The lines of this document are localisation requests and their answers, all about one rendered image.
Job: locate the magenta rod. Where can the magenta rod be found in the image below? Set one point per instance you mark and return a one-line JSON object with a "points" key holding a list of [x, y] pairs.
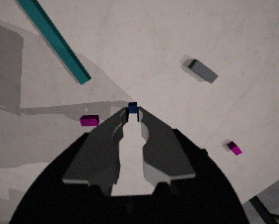
{"points": [[234, 148], [89, 120]]}

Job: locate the small blue cube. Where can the small blue cube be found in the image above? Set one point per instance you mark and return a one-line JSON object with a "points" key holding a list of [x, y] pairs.
{"points": [[132, 107]]}

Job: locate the turquoise rod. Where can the turquoise rod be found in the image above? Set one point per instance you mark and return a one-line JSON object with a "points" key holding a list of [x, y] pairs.
{"points": [[53, 36]]}

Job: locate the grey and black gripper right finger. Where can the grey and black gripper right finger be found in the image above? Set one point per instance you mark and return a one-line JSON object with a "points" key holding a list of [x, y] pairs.
{"points": [[169, 156]]}

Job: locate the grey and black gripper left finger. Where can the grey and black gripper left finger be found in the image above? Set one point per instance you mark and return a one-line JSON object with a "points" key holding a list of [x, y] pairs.
{"points": [[91, 160]]}

